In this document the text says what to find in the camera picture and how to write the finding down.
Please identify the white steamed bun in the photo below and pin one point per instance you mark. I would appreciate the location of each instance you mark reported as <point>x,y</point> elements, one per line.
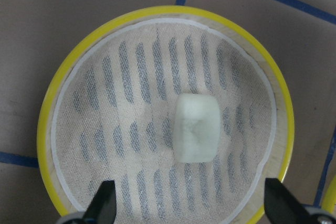
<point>196,128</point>

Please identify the right yellow bamboo steamer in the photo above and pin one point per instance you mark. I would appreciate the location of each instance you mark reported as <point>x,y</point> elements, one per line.
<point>329,199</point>

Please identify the middle yellow bamboo steamer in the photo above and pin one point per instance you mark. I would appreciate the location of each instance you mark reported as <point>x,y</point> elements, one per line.
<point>108,114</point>

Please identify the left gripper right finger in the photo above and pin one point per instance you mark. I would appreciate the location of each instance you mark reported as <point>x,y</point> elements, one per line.
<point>280,205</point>

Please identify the yellow bamboo steamer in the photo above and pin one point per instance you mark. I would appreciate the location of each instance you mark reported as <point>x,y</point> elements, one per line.
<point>329,199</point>
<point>108,114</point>

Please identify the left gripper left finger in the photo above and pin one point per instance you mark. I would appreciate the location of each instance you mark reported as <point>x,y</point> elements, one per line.
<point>103,206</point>

